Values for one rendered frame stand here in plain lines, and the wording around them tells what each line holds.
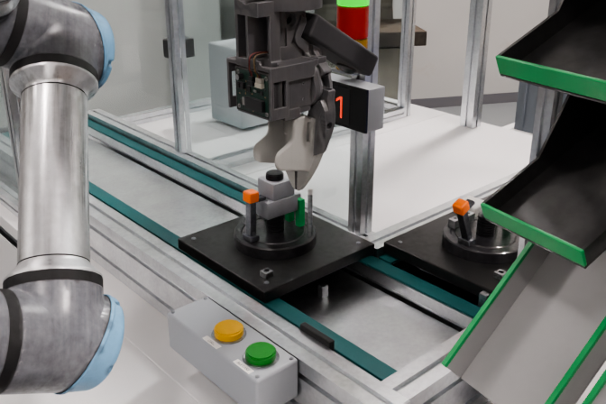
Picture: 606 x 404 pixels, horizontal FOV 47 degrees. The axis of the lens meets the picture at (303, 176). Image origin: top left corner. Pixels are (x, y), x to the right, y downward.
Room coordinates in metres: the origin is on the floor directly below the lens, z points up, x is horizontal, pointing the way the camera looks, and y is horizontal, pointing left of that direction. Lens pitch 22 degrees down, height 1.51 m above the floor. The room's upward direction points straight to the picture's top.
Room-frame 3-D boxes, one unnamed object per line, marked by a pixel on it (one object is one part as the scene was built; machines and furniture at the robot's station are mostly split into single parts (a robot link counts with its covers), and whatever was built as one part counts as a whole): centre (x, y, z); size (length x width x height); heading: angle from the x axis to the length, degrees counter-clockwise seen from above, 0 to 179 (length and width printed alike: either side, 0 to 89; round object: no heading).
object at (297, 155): (0.70, 0.01, 1.26); 0.06 x 0.03 x 0.09; 132
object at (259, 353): (0.76, 0.05, 0.96); 0.04 x 0.04 x 0.02
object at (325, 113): (0.71, -0.01, 1.31); 0.05 x 0.02 x 0.09; 42
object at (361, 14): (1.11, -0.08, 1.34); 0.05 x 0.05 x 0.05
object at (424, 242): (1.06, -0.31, 1.01); 0.24 x 0.24 x 0.13; 42
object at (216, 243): (1.08, 0.05, 0.96); 0.24 x 0.24 x 0.02; 42
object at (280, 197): (1.08, 0.04, 1.06); 0.08 x 0.04 x 0.07; 129
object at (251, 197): (1.05, 0.08, 1.04); 0.04 x 0.02 x 0.08; 132
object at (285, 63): (0.71, 0.02, 1.37); 0.09 x 0.08 x 0.12; 132
